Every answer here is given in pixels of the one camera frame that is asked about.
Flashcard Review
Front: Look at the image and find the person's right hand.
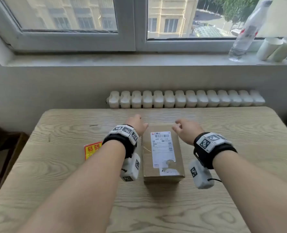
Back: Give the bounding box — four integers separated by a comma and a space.
172, 118, 205, 146

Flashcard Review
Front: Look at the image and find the person's left hand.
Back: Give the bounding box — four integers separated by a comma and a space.
125, 114, 149, 137

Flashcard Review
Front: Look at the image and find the brown cardboard box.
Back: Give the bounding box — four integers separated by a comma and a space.
141, 123, 186, 184

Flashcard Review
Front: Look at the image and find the stack of yellow fragile stickers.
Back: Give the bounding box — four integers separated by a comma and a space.
84, 144, 104, 161

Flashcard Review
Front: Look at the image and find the person's left forearm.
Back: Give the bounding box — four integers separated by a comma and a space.
17, 140, 126, 233

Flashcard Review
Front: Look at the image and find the person's right forearm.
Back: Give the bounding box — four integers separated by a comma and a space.
212, 150, 287, 233

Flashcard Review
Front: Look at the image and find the white radiator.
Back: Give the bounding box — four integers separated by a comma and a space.
106, 89, 266, 109

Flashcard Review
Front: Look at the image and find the white paper cup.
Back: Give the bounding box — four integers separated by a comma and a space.
271, 37, 287, 63
256, 37, 284, 61

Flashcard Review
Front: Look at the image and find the clear plastic water bottle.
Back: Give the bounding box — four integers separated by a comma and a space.
228, 0, 273, 61

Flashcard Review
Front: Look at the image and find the black left wrist strap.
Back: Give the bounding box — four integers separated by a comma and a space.
102, 124, 140, 159

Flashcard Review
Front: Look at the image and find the black wrist strap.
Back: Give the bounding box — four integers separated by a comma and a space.
193, 132, 238, 170
102, 124, 140, 159

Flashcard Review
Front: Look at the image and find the black right wrist strap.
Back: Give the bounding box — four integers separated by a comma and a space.
193, 132, 238, 170

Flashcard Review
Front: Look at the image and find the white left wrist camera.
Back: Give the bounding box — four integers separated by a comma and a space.
120, 152, 141, 182

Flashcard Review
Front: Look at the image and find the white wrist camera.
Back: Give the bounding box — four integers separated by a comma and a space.
188, 159, 215, 190
120, 152, 141, 182

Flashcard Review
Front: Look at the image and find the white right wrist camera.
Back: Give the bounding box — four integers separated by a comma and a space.
188, 159, 215, 190

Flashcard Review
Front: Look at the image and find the white window frame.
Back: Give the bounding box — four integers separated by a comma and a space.
0, 0, 287, 53

